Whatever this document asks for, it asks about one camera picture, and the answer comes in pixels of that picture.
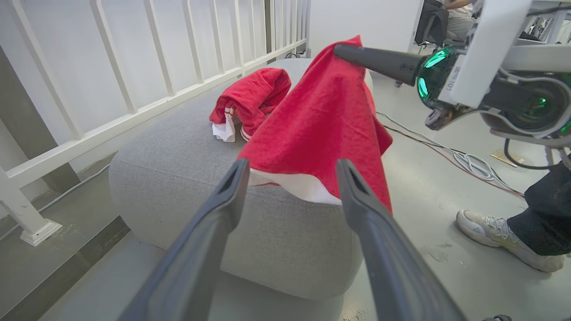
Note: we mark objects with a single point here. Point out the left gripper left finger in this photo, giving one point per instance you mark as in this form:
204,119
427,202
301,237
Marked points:
200,249

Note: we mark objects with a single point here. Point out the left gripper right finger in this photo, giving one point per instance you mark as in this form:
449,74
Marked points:
392,267

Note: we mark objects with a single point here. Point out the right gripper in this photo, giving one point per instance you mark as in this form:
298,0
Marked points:
435,80

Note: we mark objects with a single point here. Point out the red shirt with white hem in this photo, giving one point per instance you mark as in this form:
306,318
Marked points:
321,129

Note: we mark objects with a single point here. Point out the red shorts with striped trim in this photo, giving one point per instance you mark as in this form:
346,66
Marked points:
254,91

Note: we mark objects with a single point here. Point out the grey fabric seat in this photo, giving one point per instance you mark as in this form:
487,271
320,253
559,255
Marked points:
187,178

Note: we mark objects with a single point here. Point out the seated person in grey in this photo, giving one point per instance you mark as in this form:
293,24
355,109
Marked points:
459,20

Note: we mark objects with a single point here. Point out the white sneaker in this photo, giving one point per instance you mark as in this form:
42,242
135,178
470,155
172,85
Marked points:
495,234

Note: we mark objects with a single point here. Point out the brass floor plate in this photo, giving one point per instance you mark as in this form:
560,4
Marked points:
506,158

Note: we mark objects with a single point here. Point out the white metal railing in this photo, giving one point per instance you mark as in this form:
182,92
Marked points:
111,120

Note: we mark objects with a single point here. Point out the dark trouser leg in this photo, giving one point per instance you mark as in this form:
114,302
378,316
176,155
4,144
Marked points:
544,214

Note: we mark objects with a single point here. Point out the white labelled gripper mount plate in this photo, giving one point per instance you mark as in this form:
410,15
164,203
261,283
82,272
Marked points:
490,44

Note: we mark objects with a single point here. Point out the white desk frame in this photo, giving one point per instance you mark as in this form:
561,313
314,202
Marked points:
555,22

